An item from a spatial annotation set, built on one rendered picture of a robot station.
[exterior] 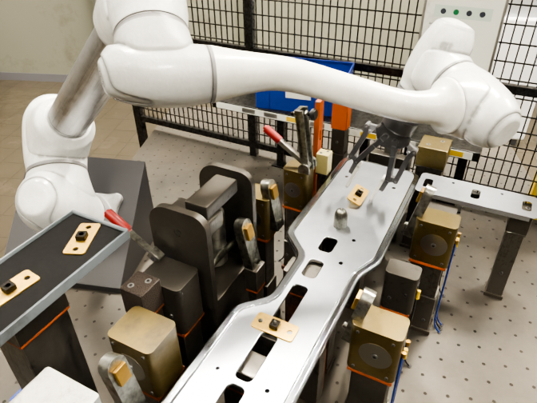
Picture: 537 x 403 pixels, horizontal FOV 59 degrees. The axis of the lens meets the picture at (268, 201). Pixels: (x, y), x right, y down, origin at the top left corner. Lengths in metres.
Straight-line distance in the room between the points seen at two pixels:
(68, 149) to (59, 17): 3.81
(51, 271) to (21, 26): 4.57
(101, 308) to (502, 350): 1.06
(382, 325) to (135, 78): 0.58
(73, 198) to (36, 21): 4.02
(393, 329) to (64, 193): 0.83
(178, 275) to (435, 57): 0.64
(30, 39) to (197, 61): 4.53
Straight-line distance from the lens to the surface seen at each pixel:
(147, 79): 0.80
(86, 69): 1.08
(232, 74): 0.83
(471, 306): 1.43
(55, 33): 5.14
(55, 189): 1.26
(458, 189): 1.32
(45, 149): 1.33
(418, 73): 1.02
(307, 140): 1.20
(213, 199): 0.88
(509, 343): 1.38
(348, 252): 1.05
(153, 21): 0.84
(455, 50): 1.01
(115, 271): 1.44
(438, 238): 1.12
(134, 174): 1.47
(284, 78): 0.87
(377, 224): 1.14
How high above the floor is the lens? 1.68
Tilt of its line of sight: 35 degrees down
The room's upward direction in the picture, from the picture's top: 1 degrees counter-clockwise
